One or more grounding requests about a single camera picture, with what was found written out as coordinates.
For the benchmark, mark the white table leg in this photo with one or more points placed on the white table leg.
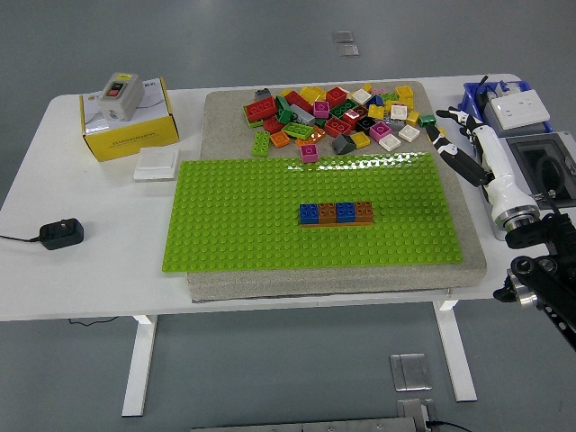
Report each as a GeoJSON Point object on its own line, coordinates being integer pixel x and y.
{"type": "Point", "coordinates": [139, 360]}
{"type": "Point", "coordinates": [454, 351]}

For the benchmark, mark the green studded baseplate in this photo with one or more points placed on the green studded baseplate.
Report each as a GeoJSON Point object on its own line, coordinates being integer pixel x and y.
{"type": "Point", "coordinates": [247, 202]}

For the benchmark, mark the grey push-button switch box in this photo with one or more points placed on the grey push-button switch box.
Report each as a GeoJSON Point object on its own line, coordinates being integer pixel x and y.
{"type": "Point", "coordinates": [128, 105]}

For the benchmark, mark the grey metal bar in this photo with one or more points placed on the grey metal bar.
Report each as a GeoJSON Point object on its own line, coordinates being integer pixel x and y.
{"type": "Point", "coordinates": [306, 426]}

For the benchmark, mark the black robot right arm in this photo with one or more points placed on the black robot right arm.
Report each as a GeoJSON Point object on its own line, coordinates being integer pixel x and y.
{"type": "Point", "coordinates": [526, 234]}

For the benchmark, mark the black power adapter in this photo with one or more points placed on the black power adapter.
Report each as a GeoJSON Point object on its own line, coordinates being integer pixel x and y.
{"type": "Point", "coordinates": [60, 234]}

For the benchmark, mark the long grey toy brick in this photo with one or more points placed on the long grey toy brick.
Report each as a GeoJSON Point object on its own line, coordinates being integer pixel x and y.
{"type": "Point", "coordinates": [301, 114]}

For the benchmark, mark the black toy brick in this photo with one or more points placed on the black toy brick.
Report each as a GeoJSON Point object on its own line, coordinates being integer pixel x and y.
{"type": "Point", "coordinates": [365, 123]}

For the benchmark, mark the blue plastic bin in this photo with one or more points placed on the blue plastic bin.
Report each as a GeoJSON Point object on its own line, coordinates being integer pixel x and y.
{"type": "Point", "coordinates": [470, 96]}

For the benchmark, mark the white toy brick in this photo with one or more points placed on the white toy brick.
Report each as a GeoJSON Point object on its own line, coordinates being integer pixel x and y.
{"type": "Point", "coordinates": [361, 96]}
{"type": "Point", "coordinates": [408, 132]}
{"type": "Point", "coordinates": [398, 111]}
{"type": "Point", "coordinates": [389, 141]}

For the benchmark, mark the magenta toy brick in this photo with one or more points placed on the magenta toy brick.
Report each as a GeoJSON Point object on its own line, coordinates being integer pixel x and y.
{"type": "Point", "coordinates": [380, 130]}
{"type": "Point", "coordinates": [309, 153]}
{"type": "Point", "coordinates": [321, 108]}

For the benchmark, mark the dark green toy brick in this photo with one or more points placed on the dark green toy brick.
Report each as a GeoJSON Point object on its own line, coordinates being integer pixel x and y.
{"type": "Point", "coordinates": [282, 109]}

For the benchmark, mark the blue toy brick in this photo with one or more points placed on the blue toy brick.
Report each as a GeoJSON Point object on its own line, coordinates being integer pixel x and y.
{"type": "Point", "coordinates": [345, 213]}
{"type": "Point", "coordinates": [309, 214]}
{"type": "Point", "coordinates": [375, 101]}

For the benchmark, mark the lime green toy brick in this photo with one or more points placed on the lime green toy brick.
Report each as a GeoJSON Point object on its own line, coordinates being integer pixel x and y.
{"type": "Point", "coordinates": [389, 96]}

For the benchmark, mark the large red toy brick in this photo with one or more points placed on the large red toy brick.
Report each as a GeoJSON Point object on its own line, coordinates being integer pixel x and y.
{"type": "Point", "coordinates": [260, 108]}

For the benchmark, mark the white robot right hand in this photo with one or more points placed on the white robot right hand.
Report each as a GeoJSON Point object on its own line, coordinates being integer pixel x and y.
{"type": "Point", "coordinates": [492, 153]}

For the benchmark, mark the white wall switch plate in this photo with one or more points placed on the white wall switch plate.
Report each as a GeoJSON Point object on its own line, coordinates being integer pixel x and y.
{"type": "Point", "coordinates": [155, 164]}

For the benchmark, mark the small grey toy brick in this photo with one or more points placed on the small grey toy brick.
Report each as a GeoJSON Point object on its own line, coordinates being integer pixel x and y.
{"type": "Point", "coordinates": [263, 93]}

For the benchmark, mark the brown toy brick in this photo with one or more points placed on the brown toy brick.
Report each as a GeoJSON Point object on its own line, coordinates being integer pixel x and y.
{"type": "Point", "coordinates": [327, 213]}
{"type": "Point", "coordinates": [364, 212]}
{"type": "Point", "coordinates": [361, 110]}

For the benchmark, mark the small yellow toy brick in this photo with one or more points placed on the small yellow toy brick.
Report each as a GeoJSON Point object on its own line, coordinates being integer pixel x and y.
{"type": "Point", "coordinates": [367, 87]}

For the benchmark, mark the grey enclosure with window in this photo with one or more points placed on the grey enclosure with window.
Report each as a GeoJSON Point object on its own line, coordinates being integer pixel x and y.
{"type": "Point", "coordinates": [531, 141]}

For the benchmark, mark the yellow cardboard box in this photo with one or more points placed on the yellow cardboard box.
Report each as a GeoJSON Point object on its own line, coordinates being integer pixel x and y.
{"type": "Point", "coordinates": [130, 144]}

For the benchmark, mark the long lime green brick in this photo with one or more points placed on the long lime green brick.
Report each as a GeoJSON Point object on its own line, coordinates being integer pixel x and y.
{"type": "Point", "coordinates": [298, 130]}
{"type": "Point", "coordinates": [261, 144]}

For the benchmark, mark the white wall socket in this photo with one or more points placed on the white wall socket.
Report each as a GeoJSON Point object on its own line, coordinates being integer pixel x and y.
{"type": "Point", "coordinates": [519, 109]}

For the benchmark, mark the large metal floor plate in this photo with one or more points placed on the large metal floor plate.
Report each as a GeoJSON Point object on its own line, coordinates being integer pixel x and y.
{"type": "Point", "coordinates": [410, 371]}

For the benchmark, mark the small metal floor plate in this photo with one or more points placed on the small metal floor plate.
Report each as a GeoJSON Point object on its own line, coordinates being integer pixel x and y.
{"type": "Point", "coordinates": [342, 37]}
{"type": "Point", "coordinates": [348, 50]}

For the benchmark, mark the small red toy brick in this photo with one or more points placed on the small red toy brick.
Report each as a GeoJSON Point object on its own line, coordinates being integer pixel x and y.
{"type": "Point", "coordinates": [272, 124]}

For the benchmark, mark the grey metal device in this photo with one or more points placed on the grey metal device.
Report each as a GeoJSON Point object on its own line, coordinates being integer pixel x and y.
{"type": "Point", "coordinates": [487, 105]}

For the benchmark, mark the grey-brown mat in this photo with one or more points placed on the grey-brown mat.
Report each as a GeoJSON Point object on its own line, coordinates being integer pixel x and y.
{"type": "Point", "coordinates": [315, 283]}

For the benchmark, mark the grey metal bracket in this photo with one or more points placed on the grey metal bracket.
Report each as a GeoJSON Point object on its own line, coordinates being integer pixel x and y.
{"type": "Point", "coordinates": [414, 414]}

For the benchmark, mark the grey sloped toy brick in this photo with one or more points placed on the grey sloped toy brick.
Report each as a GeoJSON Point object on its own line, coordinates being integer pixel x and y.
{"type": "Point", "coordinates": [343, 144]}

